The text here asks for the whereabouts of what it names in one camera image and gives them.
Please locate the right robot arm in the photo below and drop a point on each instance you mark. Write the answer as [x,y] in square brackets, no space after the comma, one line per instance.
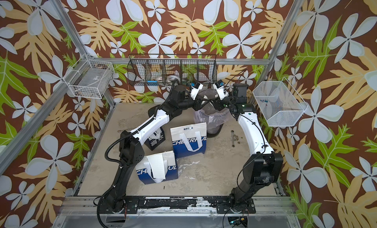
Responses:
[264,165]

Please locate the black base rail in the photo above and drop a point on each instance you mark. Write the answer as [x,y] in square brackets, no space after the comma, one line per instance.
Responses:
[134,204]

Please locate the white wire basket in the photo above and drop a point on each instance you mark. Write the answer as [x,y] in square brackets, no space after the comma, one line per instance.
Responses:
[280,103]
[89,77]

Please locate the tape roll in basket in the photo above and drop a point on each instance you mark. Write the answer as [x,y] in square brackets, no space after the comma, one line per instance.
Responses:
[173,78]

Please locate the small middle blue bag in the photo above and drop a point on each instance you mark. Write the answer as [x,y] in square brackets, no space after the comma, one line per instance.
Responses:
[155,139]

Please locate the right blue takeout bag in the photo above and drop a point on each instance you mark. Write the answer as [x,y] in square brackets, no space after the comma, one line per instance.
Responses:
[189,140]

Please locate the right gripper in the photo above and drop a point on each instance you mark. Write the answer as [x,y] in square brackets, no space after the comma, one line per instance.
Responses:
[217,104]

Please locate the front blue takeout bag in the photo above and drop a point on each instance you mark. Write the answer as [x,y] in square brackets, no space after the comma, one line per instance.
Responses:
[142,168]

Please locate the black wire basket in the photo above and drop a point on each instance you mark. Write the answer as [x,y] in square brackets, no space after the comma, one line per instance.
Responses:
[191,68]

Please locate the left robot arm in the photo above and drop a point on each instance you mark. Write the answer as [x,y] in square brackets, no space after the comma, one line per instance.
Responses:
[128,150]

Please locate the white receipt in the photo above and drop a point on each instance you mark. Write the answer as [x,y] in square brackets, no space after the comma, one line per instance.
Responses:
[158,168]

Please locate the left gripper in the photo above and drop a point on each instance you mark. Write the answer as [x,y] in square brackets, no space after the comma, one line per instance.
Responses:
[197,103]

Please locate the white wire basket right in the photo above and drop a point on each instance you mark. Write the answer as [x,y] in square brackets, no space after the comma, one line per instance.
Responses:
[280,103]

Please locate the blue takeout bag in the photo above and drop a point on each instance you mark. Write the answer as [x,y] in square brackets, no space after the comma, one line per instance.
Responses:
[142,168]
[189,140]

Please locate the white wire basket left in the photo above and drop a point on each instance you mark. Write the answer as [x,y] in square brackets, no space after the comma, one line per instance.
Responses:
[89,77]

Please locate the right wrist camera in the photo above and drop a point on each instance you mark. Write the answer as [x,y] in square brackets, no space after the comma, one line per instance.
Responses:
[219,86]

